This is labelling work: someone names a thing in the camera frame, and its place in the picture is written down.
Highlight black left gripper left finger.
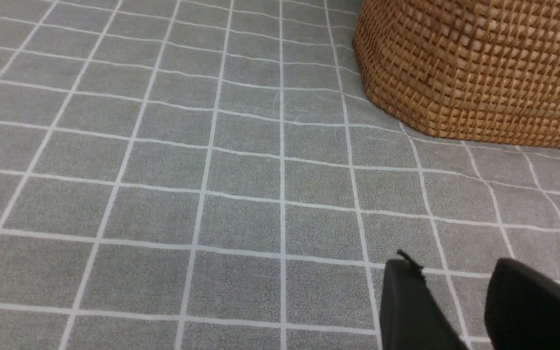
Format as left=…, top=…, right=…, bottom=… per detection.
left=379, top=250, right=468, bottom=350

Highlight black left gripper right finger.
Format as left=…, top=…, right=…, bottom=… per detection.
left=484, top=258, right=560, bottom=350

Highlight grey checked tablecloth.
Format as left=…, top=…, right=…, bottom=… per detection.
left=0, top=0, right=560, bottom=350

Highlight woven rattan basket green lining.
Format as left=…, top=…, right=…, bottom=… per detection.
left=353, top=0, right=560, bottom=149

